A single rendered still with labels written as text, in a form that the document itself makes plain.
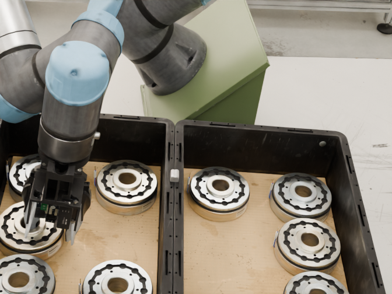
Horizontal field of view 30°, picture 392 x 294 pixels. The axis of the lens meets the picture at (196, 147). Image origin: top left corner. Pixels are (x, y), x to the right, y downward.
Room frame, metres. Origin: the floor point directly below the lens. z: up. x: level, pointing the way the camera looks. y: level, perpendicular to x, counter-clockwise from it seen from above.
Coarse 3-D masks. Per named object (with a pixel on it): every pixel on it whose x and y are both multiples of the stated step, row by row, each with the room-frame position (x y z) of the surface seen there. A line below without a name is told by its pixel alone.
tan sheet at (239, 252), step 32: (256, 192) 0.92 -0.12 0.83; (192, 224) 0.82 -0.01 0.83; (224, 224) 0.83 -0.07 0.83; (256, 224) 0.84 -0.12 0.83; (192, 256) 0.75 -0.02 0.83; (224, 256) 0.76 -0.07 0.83; (256, 256) 0.77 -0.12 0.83; (192, 288) 0.69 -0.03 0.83; (224, 288) 0.70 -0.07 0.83; (256, 288) 0.71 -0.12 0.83
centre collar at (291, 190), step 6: (294, 186) 0.91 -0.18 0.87; (300, 186) 0.91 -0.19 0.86; (306, 186) 0.91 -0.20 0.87; (312, 186) 0.91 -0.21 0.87; (294, 192) 0.89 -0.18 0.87; (312, 192) 0.90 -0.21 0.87; (294, 198) 0.88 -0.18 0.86; (300, 198) 0.88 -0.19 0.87; (306, 198) 0.88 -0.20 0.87; (312, 198) 0.88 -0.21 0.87
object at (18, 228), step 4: (16, 216) 0.75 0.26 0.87; (20, 216) 0.75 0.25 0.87; (16, 220) 0.74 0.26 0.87; (20, 220) 0.74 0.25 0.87; (40, 220) 0.75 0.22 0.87; (44, 220) 0.75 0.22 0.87; (16, 224) 0.73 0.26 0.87; (40, 224) 0.74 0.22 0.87; (44, 224) 0.74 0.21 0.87; (16, 228) 0.73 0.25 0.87; (20, 228) 0.73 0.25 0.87; (36, 228) 0.73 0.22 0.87; (40, 228) 0.73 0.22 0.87; (44, 228) 0.74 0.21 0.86; (20, 232) 0.72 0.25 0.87; (24, 232) 0.72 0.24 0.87; (32, 232) 0.72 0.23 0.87; (36, 232) 0.72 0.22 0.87; (40, 232) 0.73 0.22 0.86
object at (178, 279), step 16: (176, 128) 0.94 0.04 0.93; (208, 128) 0.96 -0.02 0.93; (224, 128) 0.96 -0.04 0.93; (240, 128) 0.96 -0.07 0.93; (256, 128) 0.97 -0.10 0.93; (272, 128) 0.98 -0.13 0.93; (288, 128) 0.98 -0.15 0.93; (304, 128) 0.99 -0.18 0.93; (176, 144) 0.90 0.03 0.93; (176, 160) 0.86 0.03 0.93; (352, 160) 0.92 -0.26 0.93; (352, 176) 0.88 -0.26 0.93; (176, 192) 0.79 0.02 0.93; (352, 192) 0.85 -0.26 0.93; (176, 208) 0.76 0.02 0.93; (176, 224) 0.72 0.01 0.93; (368, 224) 0.78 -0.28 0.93; (176, 240) 0.69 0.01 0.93; (368, 240) 0.75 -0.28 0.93; (176, 256) 0.67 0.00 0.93; (368, 256) 0.72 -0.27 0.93; (176, 272) 0.64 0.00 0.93; (176, 288) 0.61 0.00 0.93; (384, 288) 0.66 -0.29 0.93
